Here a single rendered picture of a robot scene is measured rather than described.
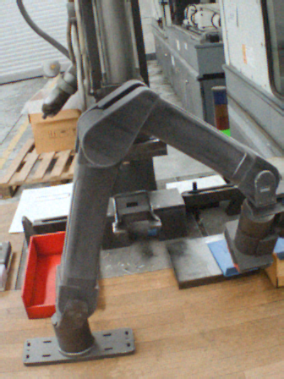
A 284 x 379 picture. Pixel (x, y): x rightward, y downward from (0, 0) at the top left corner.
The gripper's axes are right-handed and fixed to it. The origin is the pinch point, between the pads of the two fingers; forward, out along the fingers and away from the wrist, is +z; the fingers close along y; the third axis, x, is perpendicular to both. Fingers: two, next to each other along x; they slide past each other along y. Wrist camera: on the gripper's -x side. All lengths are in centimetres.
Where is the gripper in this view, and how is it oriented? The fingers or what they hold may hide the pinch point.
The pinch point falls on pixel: (242, 266)
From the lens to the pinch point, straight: 97.2
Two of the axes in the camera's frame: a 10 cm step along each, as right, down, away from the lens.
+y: -1.9, -7.7, 6.1
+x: -9.8, 1.7, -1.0
